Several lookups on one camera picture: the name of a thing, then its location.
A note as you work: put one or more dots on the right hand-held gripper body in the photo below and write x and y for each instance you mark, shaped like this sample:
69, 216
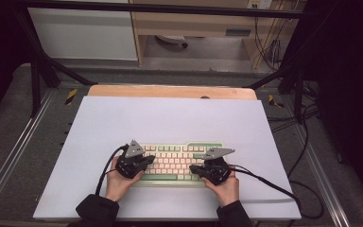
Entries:
216, 171

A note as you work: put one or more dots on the person's left hand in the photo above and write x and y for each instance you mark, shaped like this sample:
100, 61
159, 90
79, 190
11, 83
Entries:
116, 186

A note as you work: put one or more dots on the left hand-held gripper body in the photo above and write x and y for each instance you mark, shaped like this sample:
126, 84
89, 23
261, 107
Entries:
129, 168

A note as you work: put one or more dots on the black metal frame bar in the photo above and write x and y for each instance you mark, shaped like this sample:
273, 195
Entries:
170, 8

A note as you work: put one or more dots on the yellow and black tape strip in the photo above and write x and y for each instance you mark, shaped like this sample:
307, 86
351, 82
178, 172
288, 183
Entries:
71, 96
275, 102

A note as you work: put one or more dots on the green and cream keyboard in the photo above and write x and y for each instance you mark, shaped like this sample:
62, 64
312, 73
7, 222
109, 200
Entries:
173, 160

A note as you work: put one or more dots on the white power socket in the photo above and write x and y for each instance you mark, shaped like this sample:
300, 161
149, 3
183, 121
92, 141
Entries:
260, 3

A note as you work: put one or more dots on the wooden desk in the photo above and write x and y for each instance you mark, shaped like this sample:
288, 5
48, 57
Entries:
195, 22

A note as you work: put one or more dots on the office chair base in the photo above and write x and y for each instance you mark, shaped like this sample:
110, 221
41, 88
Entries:
171, 39

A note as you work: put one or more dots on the light wooden table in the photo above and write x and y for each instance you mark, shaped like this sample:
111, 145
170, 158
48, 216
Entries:
170, 92

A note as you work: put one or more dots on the aluminium rail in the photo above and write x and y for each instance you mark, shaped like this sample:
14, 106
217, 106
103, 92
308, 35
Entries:
15, 151
319, 170

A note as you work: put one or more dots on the white cabinet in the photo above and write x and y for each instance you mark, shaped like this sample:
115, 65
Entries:
85, 34

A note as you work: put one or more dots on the person's right hand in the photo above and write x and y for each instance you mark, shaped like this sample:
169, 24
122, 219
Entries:
227, 192

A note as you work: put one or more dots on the black metal stand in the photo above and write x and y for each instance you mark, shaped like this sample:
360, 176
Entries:
36, 82
296, 82

